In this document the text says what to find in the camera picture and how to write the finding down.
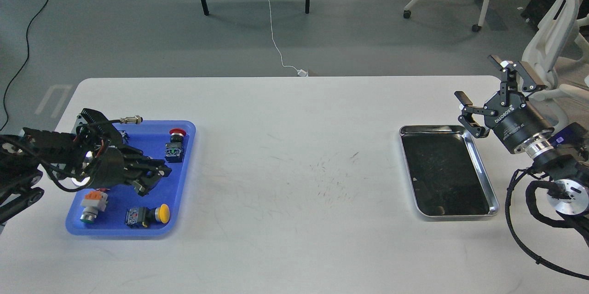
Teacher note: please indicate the silver metal tray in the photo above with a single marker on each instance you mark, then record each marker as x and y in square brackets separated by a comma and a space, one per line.
[447, 176]

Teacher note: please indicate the green push button switch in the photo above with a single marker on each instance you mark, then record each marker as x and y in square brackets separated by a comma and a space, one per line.
[124, 136]

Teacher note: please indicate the blue plastic tray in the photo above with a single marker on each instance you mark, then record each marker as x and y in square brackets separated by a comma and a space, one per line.
[151, 137]

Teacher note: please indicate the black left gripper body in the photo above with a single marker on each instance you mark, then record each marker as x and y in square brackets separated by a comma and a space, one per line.
[115, 167]

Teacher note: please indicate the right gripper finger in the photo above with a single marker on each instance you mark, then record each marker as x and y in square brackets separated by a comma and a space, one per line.
[516, 76]
[467, 105]

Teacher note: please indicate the white office chair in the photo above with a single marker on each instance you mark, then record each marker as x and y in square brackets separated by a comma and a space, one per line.
[559, 47]

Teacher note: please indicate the red push button switch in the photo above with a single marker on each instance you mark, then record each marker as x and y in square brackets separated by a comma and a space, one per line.
[175, 149]

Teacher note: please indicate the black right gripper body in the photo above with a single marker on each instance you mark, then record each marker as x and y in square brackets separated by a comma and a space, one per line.
[512, 119]

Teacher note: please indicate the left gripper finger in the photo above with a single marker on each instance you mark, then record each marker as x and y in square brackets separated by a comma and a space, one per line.
[150, 167]
[144, 184]

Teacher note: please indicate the black cabinet corner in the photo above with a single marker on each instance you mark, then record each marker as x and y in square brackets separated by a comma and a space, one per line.
[535, 10]

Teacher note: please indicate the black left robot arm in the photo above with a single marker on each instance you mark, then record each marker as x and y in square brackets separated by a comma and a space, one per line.
[94, 156]

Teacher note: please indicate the yellow push button switch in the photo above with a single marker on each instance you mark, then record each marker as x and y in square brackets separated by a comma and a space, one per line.
[143, 216]

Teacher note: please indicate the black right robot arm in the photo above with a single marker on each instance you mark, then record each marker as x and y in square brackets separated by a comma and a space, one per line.
[558, 193]

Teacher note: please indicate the orange grey indicator switch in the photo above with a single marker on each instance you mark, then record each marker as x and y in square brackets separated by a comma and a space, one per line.
[93, 202]

